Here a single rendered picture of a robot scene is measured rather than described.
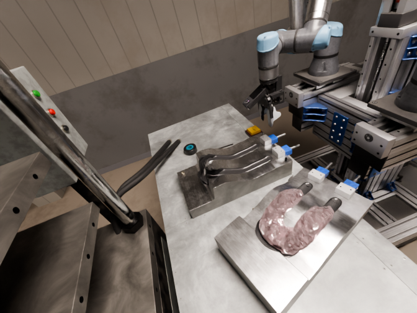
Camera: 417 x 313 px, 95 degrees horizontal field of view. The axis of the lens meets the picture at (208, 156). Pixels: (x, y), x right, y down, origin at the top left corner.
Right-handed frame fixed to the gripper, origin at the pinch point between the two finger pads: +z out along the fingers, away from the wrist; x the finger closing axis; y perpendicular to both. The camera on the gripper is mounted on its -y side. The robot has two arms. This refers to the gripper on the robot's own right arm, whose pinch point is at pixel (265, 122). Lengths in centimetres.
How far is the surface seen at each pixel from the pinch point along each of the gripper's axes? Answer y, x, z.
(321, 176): 5.4, -30.0, 12.7
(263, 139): -1.8, -0.4, 9.2
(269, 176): -9.7, -17.6, 15.7
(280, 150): -0.3, -11.7, 9.2
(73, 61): -104, 164, -31
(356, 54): 229, 144, 60
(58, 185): -91, 2, -8
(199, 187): -40.0, -7.5, 14.9
